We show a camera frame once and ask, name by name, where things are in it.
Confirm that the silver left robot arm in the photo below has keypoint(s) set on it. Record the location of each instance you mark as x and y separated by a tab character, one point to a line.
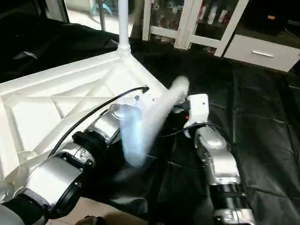
84	150

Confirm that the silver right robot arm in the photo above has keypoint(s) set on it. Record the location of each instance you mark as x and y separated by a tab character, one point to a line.
218	164

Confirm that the black work mat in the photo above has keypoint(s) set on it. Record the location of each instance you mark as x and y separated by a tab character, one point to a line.
253	122

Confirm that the white glass-door cabinet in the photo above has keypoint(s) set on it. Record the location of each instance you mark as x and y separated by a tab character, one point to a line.
187	21

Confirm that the white drawer unit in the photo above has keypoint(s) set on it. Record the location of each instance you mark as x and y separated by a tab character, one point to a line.
262	52

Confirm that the white plastic table top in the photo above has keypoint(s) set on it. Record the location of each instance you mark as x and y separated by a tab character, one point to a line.
56	98

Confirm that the teal storage box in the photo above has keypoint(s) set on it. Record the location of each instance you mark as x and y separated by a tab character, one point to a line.
103	5

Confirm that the black box yellow label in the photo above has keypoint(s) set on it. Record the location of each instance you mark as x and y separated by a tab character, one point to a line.
269	14

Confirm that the dark grey robot foot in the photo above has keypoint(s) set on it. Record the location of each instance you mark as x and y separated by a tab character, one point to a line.
89	220

